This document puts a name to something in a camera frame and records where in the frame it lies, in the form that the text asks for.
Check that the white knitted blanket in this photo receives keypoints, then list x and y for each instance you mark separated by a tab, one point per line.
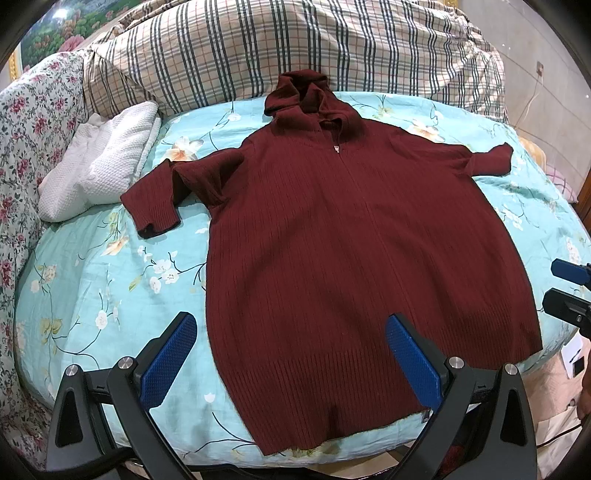
101	157

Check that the turquoise floral bed sheet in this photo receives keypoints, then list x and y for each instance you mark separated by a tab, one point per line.
115	286

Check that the plaid quilt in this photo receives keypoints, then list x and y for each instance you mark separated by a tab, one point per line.
231	50

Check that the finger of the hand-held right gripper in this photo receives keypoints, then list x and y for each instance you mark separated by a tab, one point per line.
565	307
570	271

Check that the gold framed wall picture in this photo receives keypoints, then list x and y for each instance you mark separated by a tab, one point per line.
60	32

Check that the white paper sheet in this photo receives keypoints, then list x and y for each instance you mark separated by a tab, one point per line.
575	355

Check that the pink cloth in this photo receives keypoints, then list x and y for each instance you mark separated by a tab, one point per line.
561	182

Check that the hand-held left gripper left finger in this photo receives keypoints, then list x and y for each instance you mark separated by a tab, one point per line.
168	355

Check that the pink floral quilt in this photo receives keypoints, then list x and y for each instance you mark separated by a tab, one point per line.
27	138

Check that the maroon knitted hooded sweater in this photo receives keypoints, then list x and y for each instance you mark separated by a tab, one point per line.
323	230

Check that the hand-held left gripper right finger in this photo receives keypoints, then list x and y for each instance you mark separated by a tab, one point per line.
411	364

